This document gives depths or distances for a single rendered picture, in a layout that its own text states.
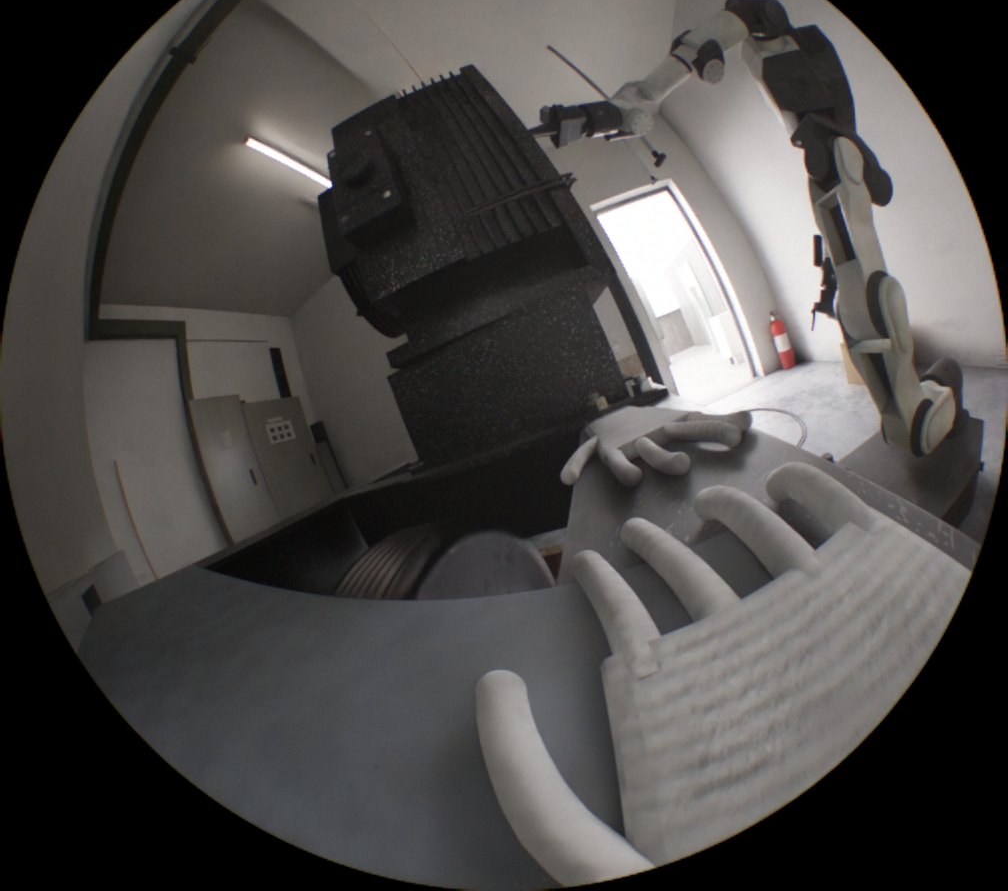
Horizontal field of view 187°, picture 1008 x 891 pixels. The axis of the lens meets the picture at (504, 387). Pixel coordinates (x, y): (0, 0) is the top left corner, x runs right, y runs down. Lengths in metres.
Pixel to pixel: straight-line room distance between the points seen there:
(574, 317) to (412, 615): 0.45
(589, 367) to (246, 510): 3.10
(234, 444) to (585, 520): 3.25
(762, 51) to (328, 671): 1.20
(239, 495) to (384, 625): 3.10
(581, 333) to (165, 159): 2.61
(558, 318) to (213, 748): 0.56
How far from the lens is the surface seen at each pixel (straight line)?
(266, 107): 2.39
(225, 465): 3.24
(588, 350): 0.49
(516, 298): 0.52
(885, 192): 1.06
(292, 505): 3.47
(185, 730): 0.19
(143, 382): 3.54
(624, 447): 0.25
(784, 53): 1.07
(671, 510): 0.17
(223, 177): 2.71
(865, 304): 0.79
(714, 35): 0.93
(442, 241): 0.59
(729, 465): 0.20
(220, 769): 0.16
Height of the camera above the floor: 0.75
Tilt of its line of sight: 2 degrees up
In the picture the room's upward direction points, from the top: 22 degrees counter-clockwise
